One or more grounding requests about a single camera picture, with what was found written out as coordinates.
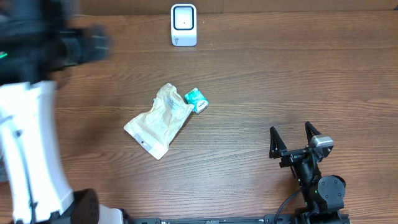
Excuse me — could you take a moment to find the beige paper pouch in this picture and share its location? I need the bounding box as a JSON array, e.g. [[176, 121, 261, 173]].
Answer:
[[124, 83, 194, 160]]

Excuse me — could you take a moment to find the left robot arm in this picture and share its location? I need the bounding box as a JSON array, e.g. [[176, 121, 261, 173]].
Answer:
[[1, 1, 124, 223]]

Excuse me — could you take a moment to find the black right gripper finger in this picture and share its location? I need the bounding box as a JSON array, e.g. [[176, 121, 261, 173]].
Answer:
[[305, 121, 321, 143], [269, 126, 287, 158]]

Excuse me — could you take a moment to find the white barcode scanner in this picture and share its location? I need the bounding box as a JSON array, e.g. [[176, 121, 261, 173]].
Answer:
[[170, 3, 197, 47]]

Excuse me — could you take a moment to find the teal tissue pack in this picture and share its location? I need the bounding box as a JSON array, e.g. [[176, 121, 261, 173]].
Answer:
[[184, 88, 209, 114]]

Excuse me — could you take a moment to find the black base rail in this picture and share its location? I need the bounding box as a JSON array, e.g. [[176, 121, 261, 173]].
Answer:
[[124, 215, 351, 224]]

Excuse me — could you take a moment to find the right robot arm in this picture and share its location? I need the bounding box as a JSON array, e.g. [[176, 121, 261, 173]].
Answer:
[[266, 121, 350, 224]]

